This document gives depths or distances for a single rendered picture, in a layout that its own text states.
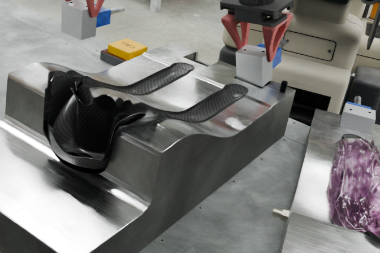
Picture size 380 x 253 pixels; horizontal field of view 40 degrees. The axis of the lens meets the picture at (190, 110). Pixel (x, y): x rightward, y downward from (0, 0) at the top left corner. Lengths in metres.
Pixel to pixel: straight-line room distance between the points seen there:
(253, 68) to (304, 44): 0.42
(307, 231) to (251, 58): 0.39
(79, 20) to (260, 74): 0.32
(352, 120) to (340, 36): 0.40
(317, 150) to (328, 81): 0.55
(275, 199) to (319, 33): 0.57
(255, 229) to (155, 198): 0.16
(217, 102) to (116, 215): 0.29
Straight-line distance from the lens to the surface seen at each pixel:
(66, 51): 1.14
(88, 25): 0.92
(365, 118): 0.88
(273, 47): 0.87
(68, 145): 0.68
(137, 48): 1.09
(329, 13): 1.26
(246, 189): 0.77
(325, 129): 0.86
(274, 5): 0.82
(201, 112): 0.78
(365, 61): 1.53
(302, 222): 0.55
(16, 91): 0.72
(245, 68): 0.87
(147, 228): 0.63
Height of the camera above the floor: 1.24
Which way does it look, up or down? 28 degrees down
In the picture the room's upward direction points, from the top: 9 degrees clockwise
